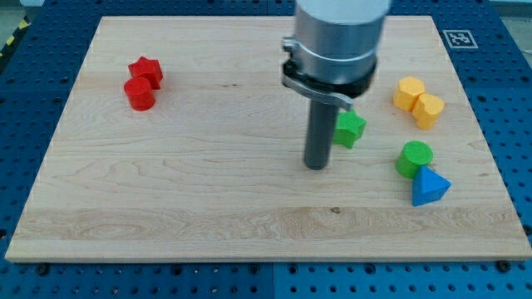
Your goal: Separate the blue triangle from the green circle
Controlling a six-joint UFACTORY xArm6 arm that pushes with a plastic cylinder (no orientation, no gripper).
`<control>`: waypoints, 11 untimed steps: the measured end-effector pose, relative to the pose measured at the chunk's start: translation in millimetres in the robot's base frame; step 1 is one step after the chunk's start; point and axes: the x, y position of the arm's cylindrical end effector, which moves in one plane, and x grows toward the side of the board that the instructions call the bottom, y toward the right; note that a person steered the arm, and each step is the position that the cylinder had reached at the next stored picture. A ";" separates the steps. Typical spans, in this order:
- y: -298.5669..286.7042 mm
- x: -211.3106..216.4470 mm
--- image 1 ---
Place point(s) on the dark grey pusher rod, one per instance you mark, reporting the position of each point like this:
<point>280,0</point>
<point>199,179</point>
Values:
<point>322,121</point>

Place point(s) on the black clamp with metal lever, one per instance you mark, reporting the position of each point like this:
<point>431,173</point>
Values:
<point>325,80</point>

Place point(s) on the blue triangle block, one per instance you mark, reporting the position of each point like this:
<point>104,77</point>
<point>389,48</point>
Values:
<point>428,186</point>

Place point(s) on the green star block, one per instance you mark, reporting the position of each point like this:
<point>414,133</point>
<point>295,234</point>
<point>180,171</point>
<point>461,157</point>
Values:
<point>349,129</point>

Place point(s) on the yellow hexagon block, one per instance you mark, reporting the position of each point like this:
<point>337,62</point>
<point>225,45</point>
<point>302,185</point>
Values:
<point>407,92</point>

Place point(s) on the yellow heart block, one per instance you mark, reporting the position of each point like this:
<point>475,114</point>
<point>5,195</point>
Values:
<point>427,110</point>

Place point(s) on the green cylinder block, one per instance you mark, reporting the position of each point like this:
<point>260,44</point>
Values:
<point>413,156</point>

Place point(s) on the white fiducial marker tag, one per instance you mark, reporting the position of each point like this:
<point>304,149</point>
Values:
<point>459,39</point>

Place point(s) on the wooden board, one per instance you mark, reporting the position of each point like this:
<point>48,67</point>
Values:
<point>214,171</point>

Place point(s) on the red star block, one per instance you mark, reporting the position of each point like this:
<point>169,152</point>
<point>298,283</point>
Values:
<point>149,69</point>

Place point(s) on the red cylinder block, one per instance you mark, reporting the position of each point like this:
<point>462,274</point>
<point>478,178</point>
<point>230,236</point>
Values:
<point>139,93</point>

